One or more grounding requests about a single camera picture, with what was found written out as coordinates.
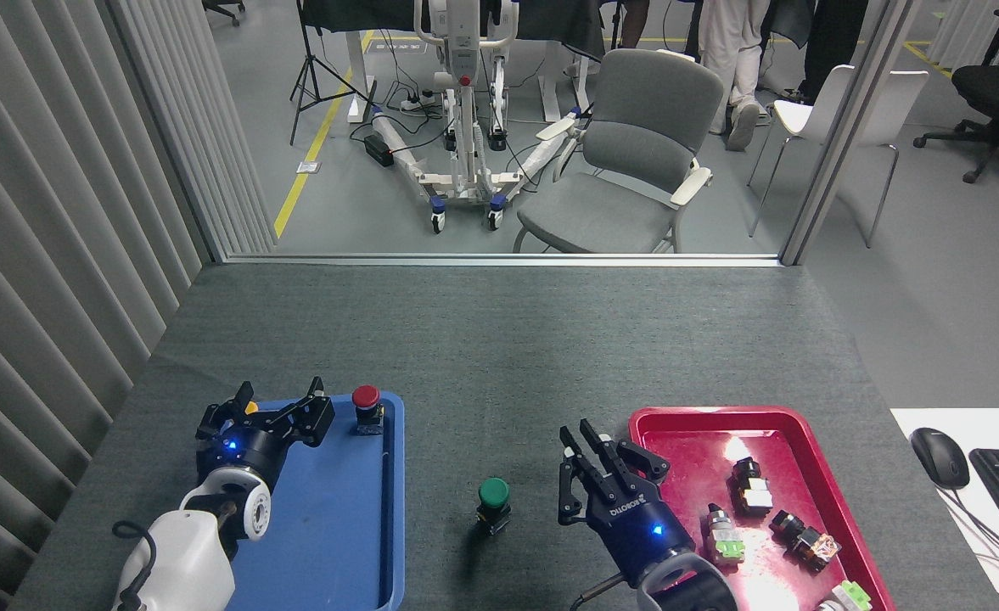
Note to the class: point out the white power strip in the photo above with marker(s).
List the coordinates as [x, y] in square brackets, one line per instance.
[418, 102]

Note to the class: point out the black tripod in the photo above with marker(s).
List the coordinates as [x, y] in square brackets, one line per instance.
[305, 68]

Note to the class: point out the person's leg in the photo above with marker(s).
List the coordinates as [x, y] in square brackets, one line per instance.
[633, 21]

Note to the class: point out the black switch with clear block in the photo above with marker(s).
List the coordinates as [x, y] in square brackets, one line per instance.
[809, 543]

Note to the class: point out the person in pale trousers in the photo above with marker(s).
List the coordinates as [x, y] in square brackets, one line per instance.
[724, 51]

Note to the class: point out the white plastic chair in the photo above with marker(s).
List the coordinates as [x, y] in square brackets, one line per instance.
[813, 102]

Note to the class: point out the black power adapter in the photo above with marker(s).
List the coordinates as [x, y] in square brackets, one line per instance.
[378, 150]

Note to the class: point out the person in dark clothes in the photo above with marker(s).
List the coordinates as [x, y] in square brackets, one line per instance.
[830, 42]

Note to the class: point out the black and white switch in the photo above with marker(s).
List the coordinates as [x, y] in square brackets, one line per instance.
[752, 492]

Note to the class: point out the blue plastic tray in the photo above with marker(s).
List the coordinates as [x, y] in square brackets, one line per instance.
[338, 526]

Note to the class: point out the white and green switch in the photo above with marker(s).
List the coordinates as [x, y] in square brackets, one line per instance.
[847, 596]

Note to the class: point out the grey ribbed partition panel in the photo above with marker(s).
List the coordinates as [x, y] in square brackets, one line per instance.
[49, 212]

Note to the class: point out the black computer mouse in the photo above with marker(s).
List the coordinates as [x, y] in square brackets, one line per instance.
[940, 458]

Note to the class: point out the grey padded armchair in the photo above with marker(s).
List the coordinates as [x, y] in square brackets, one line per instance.
[635, 144]

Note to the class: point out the white stand on wheels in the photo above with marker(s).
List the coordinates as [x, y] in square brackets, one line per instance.
[463, 127]

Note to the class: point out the green push button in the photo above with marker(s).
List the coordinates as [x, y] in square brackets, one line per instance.
[493, 492]

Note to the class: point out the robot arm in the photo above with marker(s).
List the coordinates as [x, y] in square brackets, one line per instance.
[690, 590]

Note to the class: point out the red plastic tray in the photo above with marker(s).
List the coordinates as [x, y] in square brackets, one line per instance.
[694, 458]

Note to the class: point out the red push button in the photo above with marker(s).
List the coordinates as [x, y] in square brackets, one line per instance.
[366, 396]

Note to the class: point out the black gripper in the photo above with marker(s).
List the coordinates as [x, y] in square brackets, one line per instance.
[639, 530]
[240, 450]

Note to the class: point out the silver table rail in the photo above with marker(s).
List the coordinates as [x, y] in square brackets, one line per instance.
[499, 260]

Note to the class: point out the silver post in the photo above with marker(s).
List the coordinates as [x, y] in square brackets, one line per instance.
[847, 127]

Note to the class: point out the silver switch with green label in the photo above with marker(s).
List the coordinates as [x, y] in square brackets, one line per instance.
[724, 536]

